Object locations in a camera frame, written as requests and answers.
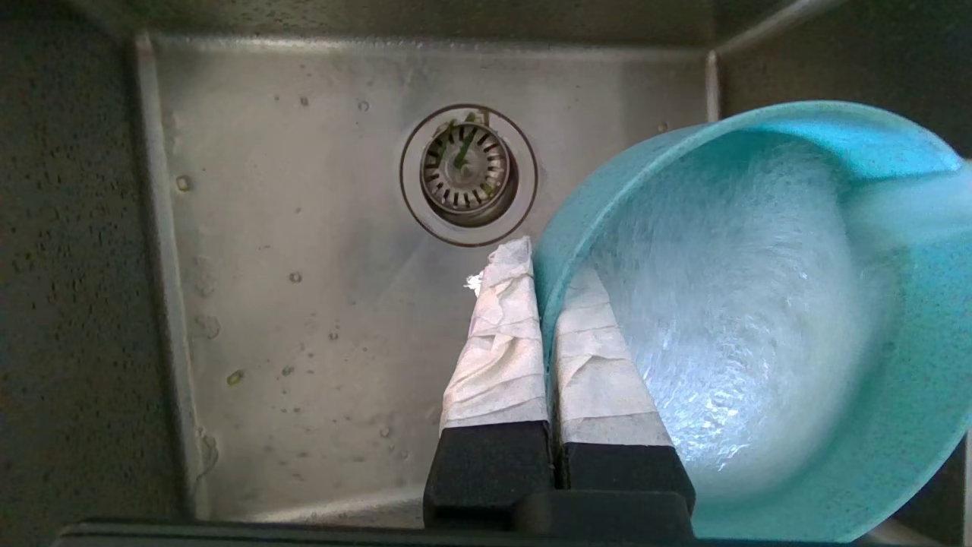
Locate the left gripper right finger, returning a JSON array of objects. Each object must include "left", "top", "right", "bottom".
[{"left": 553, "top": 266, "right": 696, "bottom": 510}]

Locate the stainless steel sink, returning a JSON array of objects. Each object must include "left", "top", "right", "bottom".
[{"left": 0, "top": 0, "right": 972, "bottom": 534}]

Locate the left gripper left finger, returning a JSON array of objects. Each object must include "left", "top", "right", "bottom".
[{"left": 424, "top": 236, "right": 560, "bottom": 529}]

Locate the round sink drain strainer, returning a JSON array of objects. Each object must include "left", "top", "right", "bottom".
[{"left": 400, "top": 104, "right": 538, "bottom": 248}]

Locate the teal bowl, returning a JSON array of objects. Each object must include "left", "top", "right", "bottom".
[{"left": 532, "top": 100, "right": 972, "bottom": 544}]

